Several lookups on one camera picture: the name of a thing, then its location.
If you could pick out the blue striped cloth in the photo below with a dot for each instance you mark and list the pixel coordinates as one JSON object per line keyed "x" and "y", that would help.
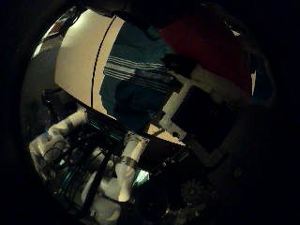
{"x": 137, "y": 56}

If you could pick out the glowing monitor screen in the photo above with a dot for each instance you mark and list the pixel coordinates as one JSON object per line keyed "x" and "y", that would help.
{"x": 141, "y": 177}

